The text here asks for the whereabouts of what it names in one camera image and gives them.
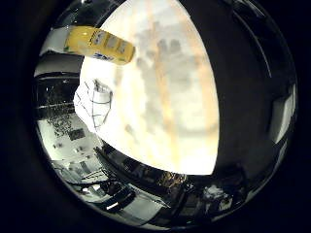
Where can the white cloth blue grid lines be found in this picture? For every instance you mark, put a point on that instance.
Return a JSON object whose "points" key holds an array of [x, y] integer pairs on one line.
{"points": [[94, 103]]}

